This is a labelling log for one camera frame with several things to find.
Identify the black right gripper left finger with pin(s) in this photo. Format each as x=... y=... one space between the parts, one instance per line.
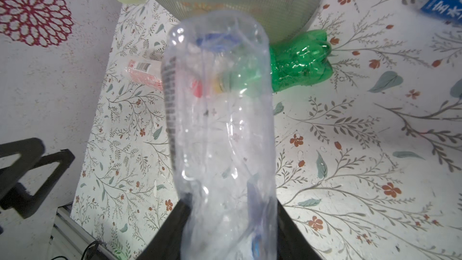
x=167 y=241

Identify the green bottle yellow cap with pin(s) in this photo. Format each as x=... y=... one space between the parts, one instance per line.
x=301 y=61

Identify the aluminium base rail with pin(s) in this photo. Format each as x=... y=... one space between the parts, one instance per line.
x=69 y=241

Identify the clear crushed water bottle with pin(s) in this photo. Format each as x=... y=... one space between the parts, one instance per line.
x=216 y=77

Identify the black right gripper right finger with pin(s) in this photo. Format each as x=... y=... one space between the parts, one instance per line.
x=291 y=243

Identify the clear bottle red cap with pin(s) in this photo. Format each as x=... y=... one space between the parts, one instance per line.
x=144 y=71

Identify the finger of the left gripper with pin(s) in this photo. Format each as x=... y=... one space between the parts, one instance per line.
x=29 y=150
x=30 y=192

